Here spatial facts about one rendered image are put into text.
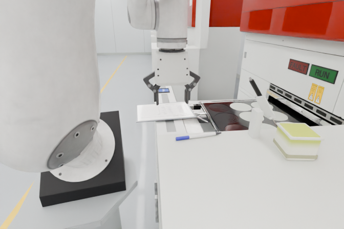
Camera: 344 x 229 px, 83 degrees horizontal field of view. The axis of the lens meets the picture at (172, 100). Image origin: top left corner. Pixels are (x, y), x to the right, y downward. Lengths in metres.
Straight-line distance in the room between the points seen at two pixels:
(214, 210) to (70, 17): 0.36
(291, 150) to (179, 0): 0.44
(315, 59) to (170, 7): 0.63
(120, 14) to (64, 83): 8.50
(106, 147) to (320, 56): 0.83
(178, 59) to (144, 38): 8.10
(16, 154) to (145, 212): 1.44
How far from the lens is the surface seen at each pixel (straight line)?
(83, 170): 0.62
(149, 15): 0.51
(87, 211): 0.62
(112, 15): 8.74
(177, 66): 0.55
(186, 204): 0.41
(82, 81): 0.23
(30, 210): 0.69
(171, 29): 0.52
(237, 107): 0.98
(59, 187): 0.64
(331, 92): 0.89
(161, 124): 0.66
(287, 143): 0.55
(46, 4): 0.20
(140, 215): 1.62
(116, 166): 0.62
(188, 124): 0.82
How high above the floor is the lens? 1.28
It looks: 22 degrees down
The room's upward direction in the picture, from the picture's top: straight up
